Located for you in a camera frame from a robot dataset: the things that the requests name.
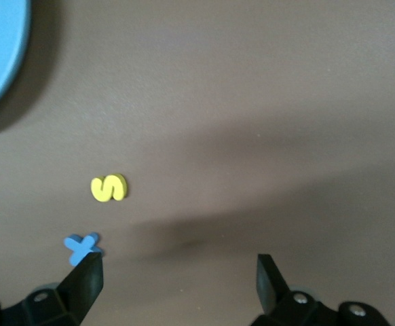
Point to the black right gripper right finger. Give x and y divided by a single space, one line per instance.
275 299

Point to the brown paper table cover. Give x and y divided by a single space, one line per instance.
251 102

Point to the blue letter x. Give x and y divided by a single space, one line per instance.
78 246

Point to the yellow letter s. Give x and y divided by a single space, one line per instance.
106 188

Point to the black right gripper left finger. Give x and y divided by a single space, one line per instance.
78 292

